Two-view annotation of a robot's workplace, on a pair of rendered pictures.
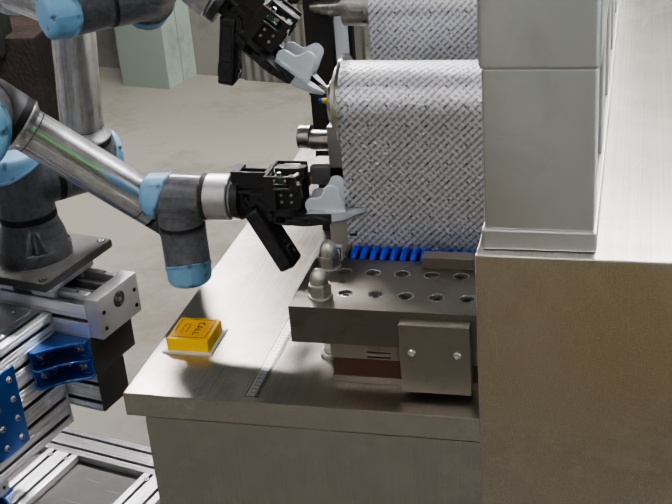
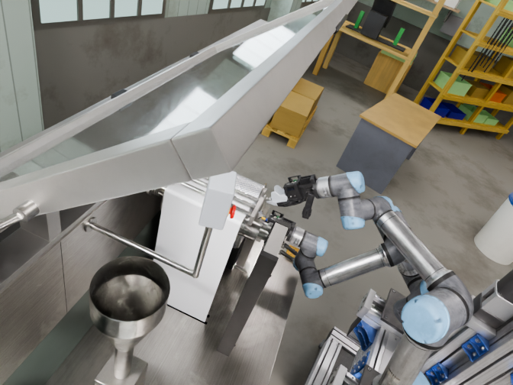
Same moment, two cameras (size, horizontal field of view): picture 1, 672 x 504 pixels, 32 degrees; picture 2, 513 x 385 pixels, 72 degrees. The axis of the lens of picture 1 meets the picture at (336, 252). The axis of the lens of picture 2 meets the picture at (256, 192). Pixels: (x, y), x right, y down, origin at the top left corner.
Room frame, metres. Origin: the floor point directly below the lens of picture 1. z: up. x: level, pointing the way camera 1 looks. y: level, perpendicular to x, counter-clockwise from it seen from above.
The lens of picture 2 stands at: (2.76, -0.25, 2.12)
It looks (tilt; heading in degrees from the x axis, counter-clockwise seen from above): 38 degrees down; 170
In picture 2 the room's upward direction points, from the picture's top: 21 degrees clockwise
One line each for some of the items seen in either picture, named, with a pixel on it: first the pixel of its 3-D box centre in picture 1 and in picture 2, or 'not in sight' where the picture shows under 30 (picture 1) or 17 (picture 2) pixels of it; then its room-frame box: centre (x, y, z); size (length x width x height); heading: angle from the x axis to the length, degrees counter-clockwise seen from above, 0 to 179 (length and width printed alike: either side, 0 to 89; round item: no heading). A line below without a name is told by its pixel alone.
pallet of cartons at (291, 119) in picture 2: not in sight; (287, 94); (-1.60, 0.47, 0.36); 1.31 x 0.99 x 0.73; 152
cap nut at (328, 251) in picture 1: (328, 253); not in sight; (1.59, 0.01, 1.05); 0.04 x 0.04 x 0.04
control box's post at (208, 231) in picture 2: not in sight; (203, 247); (2.23, -0.22, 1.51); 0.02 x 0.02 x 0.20
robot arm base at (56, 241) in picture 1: (32, 231); not in sight; (2.19, 0.62, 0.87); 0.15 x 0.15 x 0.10
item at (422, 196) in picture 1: (420, 201); not in sight; (1.62, -0.13, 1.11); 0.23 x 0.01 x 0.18; 74
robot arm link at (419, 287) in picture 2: not in sight; (426, 295); (1.75, 0.86, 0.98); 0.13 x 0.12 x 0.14; 10
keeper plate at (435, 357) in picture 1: (435, 358); not in sight; (1.40, -0.13, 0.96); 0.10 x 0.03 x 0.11; 74
